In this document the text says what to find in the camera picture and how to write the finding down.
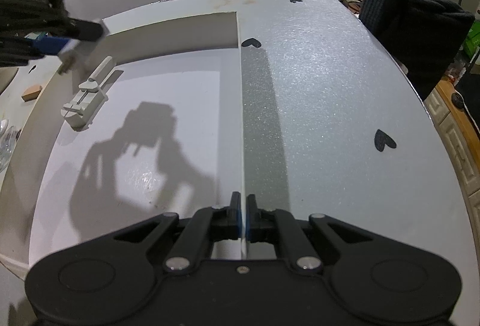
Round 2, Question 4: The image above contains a grey watch link remover tool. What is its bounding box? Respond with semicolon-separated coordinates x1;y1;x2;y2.
61;56;116;131

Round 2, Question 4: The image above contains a white shallow cardboard box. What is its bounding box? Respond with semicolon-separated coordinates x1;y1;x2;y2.
1;12;243;277

